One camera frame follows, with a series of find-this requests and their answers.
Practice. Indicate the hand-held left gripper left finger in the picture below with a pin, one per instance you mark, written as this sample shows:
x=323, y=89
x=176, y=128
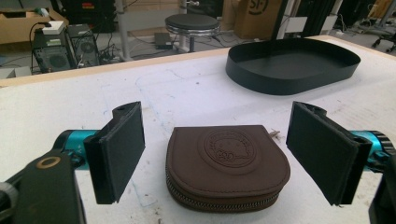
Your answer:
x=120, y=155

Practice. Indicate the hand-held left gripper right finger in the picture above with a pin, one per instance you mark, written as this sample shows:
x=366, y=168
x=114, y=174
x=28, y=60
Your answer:
x=320, y=155

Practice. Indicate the black oval tray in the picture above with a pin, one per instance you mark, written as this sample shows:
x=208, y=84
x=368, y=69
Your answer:
x=291, y=67

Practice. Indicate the brown leather zip pouch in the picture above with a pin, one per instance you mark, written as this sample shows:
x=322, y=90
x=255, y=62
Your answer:
x=227, y=169

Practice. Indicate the black flat device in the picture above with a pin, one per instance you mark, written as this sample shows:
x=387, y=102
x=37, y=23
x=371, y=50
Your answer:
x=163, y=40

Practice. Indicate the grey metal stand pole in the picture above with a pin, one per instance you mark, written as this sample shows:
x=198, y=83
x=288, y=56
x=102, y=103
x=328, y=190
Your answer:
x=123, y=31

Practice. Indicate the black office chair base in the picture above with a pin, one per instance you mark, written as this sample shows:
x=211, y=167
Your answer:
x=385, y=40

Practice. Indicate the white box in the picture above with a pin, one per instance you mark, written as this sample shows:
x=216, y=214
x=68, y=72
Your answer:
x=53, y=27

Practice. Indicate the round black stool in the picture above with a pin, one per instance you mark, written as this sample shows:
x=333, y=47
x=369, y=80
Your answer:
x=192, y=29

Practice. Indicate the tall cardboard box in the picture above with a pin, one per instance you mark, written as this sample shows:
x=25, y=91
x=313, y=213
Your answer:
x=257, y=17

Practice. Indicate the open cardboard box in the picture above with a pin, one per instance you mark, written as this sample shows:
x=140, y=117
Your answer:
x=25, y=26

